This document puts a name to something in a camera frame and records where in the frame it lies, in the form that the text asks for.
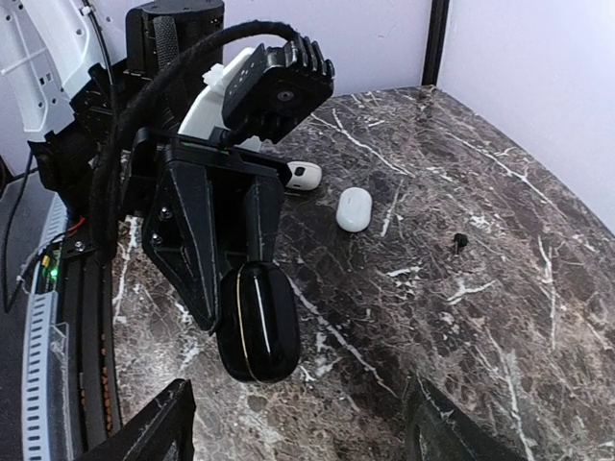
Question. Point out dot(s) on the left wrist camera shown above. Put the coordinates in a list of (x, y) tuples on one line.
[(262, 94)]

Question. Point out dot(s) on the right black frame post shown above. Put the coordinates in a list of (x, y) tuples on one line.
[(439, 10)]

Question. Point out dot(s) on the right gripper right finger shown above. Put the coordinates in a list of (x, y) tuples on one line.
[(436, 429)]

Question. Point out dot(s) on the black front rail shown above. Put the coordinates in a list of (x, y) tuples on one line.
[(85, 289)]

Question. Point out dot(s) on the green circuit board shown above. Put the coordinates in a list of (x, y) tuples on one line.
[(49, 268)]

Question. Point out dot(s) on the white earbud charging case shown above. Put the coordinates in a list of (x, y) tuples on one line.
[(354, 209)]

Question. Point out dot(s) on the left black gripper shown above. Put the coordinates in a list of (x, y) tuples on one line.
[(198, 199)]

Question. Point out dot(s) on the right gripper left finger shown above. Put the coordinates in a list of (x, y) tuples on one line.
[(162, 430)]

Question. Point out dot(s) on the grey slotted cable duct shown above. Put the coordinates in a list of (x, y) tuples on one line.
[(46, 433)]

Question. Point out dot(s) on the black small charging case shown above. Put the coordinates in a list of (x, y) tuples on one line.
[(259, 337)]

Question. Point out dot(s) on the small black eartip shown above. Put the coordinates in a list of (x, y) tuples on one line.
[(460, 242)]

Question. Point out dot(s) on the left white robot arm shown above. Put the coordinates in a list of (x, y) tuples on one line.
[(81, 111)]

